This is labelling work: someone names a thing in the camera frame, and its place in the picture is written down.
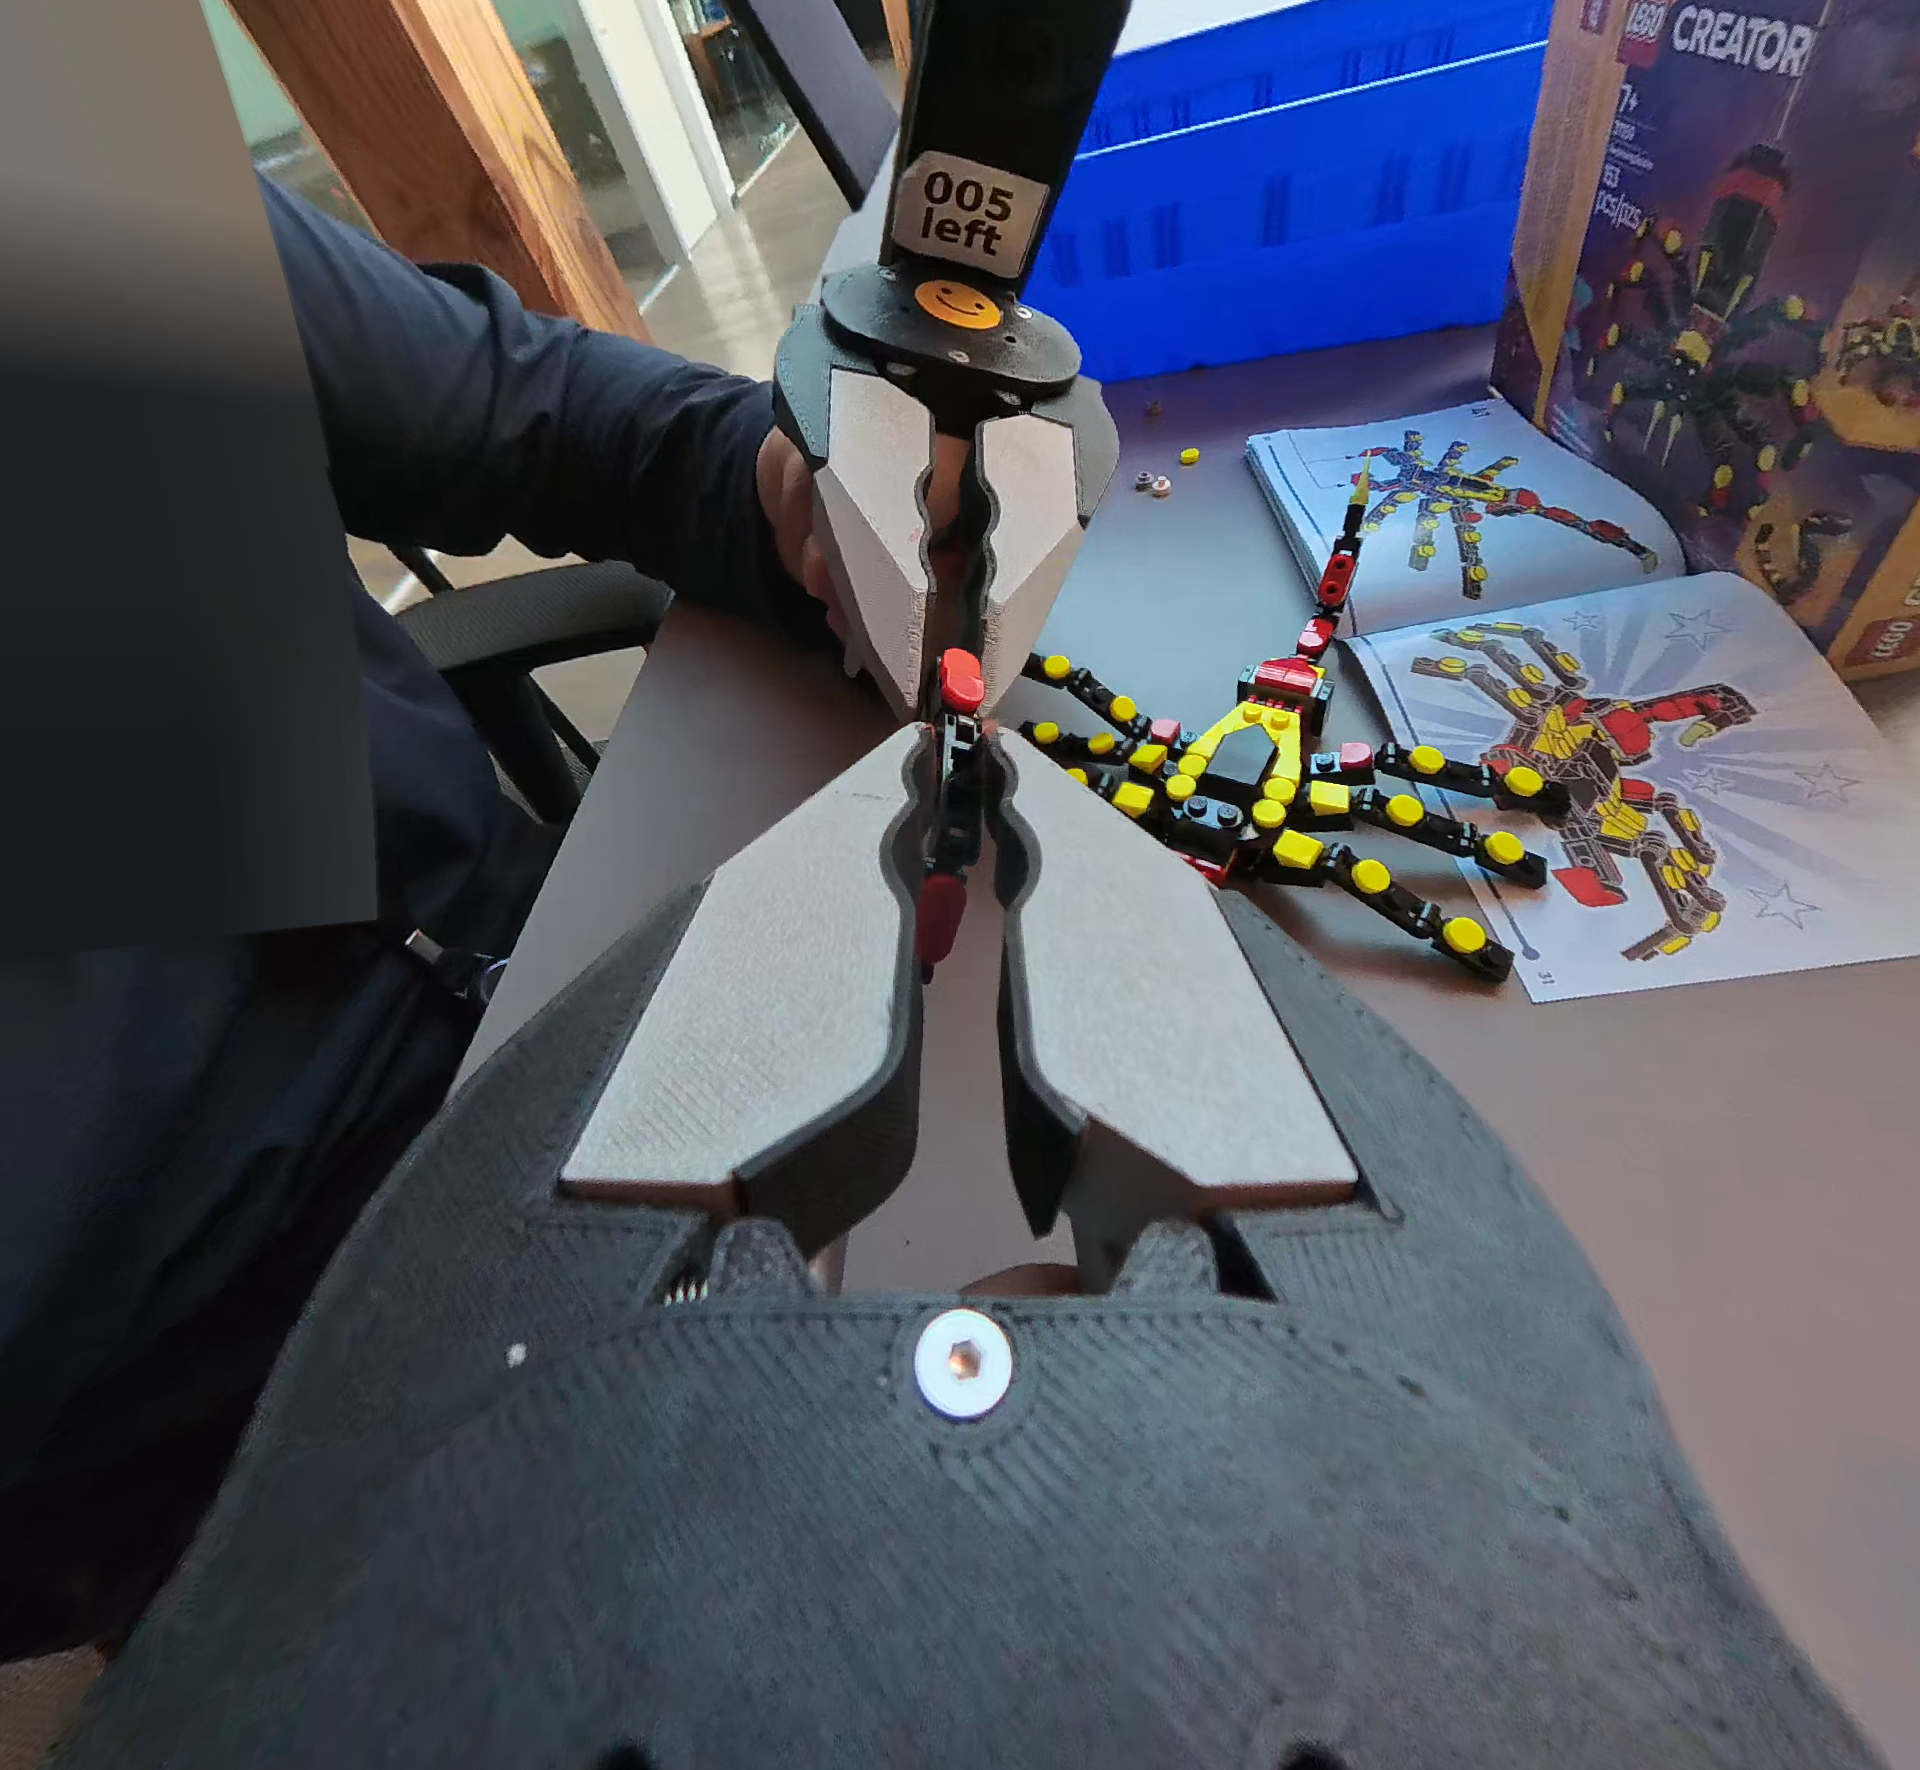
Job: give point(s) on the black desk chair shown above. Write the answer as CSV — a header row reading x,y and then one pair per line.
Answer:
x,y
525,616

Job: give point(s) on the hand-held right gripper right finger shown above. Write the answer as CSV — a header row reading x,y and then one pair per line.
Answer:
x,y
1170,1035

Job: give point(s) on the person's left hand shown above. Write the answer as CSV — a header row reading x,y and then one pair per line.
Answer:
x,y
788,509

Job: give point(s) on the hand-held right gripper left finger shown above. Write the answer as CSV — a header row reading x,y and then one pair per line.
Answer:
x,y
752,1022

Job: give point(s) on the wooden post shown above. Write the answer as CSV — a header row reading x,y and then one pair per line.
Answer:
x,y
407,75

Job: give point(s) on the blue storage bin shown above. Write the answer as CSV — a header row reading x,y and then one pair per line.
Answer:
x,y
1273,255
1348,45

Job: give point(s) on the black red brick leg segment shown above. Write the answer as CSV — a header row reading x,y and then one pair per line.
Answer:
x,y
940,909

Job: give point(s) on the black high-back chair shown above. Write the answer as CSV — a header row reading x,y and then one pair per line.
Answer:
x,y
779,15

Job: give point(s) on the yellow purple toy set box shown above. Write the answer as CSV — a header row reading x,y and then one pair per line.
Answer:
x,y
1726,301

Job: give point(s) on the large spider instruction booklet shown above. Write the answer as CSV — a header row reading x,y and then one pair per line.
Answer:
x,y
1680,952

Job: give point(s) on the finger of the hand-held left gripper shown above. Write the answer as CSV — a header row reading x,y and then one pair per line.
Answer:
x,y
870,509
1035,509

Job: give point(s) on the black yellow brick spider model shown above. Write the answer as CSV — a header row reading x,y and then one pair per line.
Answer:
x,y
1246,736

